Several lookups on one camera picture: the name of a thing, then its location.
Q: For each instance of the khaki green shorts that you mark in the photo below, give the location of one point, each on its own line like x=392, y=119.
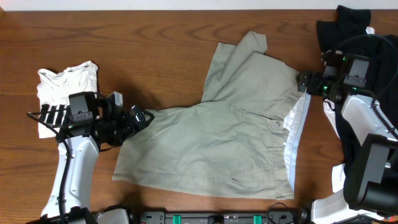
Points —
x=232, y=143

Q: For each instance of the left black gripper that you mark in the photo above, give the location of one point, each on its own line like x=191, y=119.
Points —
x=134, y=117

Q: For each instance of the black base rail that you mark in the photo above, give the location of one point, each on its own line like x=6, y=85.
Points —
x=275, y=216

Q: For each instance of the white garment under pile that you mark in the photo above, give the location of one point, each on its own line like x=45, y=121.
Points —
x=296, y=117

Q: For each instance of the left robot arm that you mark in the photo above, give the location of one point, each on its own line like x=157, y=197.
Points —
x=90, y=120

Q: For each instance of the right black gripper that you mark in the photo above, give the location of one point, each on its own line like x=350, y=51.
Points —
x=315, y=75

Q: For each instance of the folded white printed t-shirt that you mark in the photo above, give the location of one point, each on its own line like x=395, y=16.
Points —
x=55, y=88

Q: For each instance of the black garment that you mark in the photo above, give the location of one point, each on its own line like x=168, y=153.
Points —
x=381, y=80

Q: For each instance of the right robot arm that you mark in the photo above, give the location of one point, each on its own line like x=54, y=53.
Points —
x=369, y=191

